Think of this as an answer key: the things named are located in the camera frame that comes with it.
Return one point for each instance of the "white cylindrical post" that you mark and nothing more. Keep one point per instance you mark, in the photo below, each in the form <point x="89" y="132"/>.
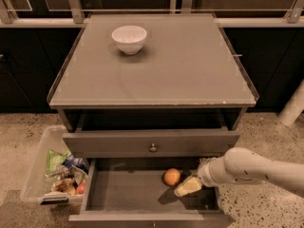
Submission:
<point x="294" y="107"/>

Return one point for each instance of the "red apple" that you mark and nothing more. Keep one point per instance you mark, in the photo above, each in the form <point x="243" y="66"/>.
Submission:
<point x="81" y="188"/>

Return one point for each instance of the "orange fruit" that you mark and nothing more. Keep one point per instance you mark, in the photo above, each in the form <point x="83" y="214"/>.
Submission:
<point x="172" y="176"/>

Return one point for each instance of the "metal window frame rail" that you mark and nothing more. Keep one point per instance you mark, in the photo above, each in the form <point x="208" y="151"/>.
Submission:
<point x="227" y="13"/>

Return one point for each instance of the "green snack bag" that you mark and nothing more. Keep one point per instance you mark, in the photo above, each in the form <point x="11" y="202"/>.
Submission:
<point x="55" y="159"/>

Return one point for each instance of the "round metal drawer knob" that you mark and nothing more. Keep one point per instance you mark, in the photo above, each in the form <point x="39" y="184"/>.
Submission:
<point x="153" y="148"/>

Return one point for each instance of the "grey open middle drawer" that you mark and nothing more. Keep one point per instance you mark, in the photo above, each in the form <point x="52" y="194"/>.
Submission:
<point x="131" y="193"/>

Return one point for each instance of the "grey drawer cabinet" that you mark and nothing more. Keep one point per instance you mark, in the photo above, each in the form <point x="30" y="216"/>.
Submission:
<point x="184" y="77"/>

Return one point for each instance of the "grey upper drawer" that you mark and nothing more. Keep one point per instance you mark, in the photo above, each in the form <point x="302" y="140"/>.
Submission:
<point x="136" y="143"/>

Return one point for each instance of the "clear plastic bin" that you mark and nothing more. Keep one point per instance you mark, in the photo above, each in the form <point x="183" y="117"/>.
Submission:
<point x="36" y="188"/>

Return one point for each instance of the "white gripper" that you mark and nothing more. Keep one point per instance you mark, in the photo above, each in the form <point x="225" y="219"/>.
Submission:
<point x="205" y="174"/>

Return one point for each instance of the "white ceramic bowl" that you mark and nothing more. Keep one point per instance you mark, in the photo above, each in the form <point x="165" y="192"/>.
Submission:
<point x="129" y="39"/>

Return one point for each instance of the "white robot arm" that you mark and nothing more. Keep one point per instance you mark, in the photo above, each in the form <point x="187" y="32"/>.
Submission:
<point x="242" y="166"/>

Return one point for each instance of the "blue snack packet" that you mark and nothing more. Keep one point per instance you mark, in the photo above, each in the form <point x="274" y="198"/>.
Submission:
<point x="70" y="162"/>

